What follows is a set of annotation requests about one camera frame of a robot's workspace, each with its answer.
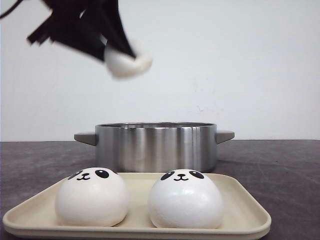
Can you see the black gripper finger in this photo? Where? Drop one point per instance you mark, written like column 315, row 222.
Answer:
column 112, row 27
column 78, row 32

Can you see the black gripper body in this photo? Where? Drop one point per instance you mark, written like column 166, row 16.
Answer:
column 45, row 30

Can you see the panda bun with pink bow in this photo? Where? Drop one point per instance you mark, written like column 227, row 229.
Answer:
column 122, row 66

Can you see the white panda bun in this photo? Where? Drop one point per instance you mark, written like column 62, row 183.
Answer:
column 185, row 198
column 94, row 196

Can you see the stainless steel steamer pot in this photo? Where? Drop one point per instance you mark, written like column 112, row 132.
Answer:
column 155, row 147

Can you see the cream plastic tray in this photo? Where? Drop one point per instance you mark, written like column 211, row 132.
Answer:
column 244, row 218

